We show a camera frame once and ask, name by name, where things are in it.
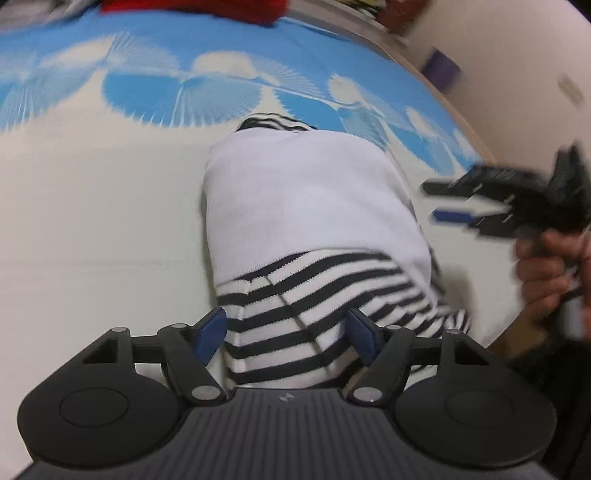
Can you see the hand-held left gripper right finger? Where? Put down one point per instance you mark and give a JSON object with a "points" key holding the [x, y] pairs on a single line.
{"points": [[364, 338]]}

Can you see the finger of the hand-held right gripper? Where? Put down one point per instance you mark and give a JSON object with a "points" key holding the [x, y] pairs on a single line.
{"points": [[480, 182], [455, 216]]}

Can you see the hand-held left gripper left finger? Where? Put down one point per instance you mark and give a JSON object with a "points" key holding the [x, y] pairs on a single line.
{"points": [[211, 334]]}

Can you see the black white striped shirt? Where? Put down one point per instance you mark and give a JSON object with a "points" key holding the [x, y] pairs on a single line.
{"points": [[300, 198]]}

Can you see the person's right hand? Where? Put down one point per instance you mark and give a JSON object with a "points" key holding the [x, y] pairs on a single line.
{"points": [[540, 272]]}

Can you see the purple block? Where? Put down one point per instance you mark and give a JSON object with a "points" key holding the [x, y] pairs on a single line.
{"points": [[442, 69]]}

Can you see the blue white printed blanket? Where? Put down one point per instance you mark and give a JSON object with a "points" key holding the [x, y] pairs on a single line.
{"points": [[92, 207]]}

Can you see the dark red box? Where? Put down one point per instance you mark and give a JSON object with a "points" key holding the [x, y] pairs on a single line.
{"points": [[399, 14]]}

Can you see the red knitted blanket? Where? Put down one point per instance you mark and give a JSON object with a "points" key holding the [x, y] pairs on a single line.
{"points": [[194, 10]]}

